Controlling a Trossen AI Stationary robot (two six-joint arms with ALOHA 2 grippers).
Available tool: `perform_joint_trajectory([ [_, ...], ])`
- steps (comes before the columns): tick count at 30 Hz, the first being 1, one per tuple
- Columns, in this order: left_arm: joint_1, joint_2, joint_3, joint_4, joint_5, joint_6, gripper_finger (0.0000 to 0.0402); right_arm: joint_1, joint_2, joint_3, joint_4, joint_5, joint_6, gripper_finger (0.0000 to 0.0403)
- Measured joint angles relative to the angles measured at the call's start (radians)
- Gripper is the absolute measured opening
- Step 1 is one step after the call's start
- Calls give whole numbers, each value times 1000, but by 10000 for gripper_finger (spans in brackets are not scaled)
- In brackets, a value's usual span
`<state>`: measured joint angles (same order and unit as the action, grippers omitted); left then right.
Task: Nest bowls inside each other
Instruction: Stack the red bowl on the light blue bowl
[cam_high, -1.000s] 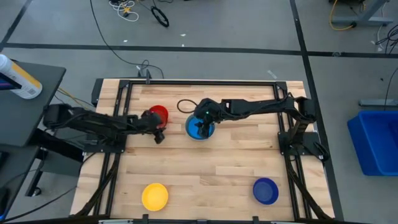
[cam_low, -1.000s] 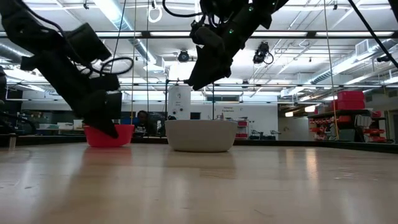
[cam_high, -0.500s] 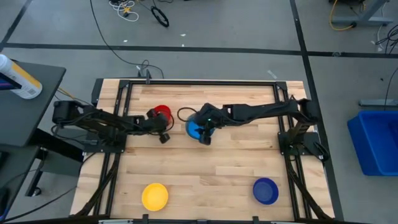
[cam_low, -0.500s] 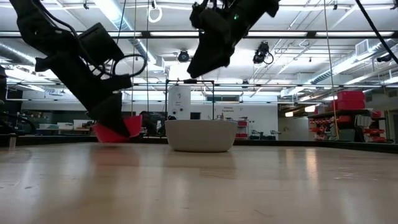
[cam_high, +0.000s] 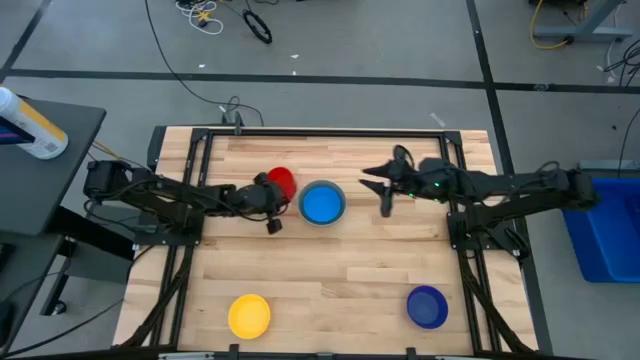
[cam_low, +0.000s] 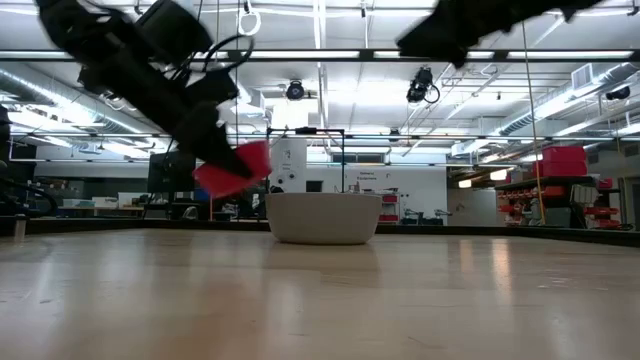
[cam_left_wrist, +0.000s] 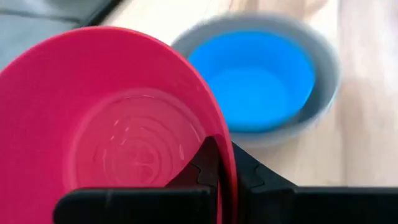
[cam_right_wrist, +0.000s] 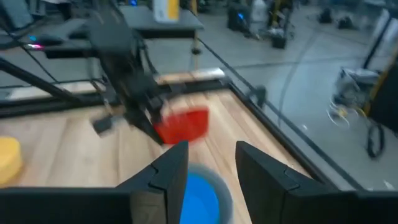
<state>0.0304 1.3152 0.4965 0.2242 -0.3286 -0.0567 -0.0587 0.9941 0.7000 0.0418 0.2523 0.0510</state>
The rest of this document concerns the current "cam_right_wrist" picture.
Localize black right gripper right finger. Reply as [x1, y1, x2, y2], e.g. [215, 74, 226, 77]
[234, 141, 357, 224]

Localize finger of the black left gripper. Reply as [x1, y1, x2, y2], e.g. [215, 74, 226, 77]
[91, 114, 114, 136]
[132, 113, 165, 146]

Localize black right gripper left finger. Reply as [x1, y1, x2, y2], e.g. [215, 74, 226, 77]
[116, 141, 190, 224]

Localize red bowl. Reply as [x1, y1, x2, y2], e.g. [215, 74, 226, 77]
[154, 106, 210, 146]

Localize blue bowl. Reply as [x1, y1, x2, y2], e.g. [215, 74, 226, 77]
[179, 164, 234, 224]

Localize dark grey background table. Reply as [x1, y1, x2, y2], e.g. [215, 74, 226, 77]
[43, 4, 205, 60]

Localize yellow pole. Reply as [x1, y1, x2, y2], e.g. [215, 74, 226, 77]
[190, 0, 201, 71]

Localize white and yellow box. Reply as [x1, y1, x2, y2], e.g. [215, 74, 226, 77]
[152, 0, 181, 24]

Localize yellow bowl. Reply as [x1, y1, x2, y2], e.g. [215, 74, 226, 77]
[0, 136, 24, 186]

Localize device with pink light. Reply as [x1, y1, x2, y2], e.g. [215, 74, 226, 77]
[24, 33, 46, 52]

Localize grey equipment cart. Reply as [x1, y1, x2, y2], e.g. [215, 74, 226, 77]
[326, 67, 382, 128]

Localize black diagonal frame strut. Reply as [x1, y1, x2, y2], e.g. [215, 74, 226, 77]
[0, 57, 83, 105]

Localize black rail clamp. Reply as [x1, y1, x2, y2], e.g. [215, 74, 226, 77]
[253, 85, 269, 108]

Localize black looped cable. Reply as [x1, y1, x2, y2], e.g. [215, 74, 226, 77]
[366, 119, 386, 160]

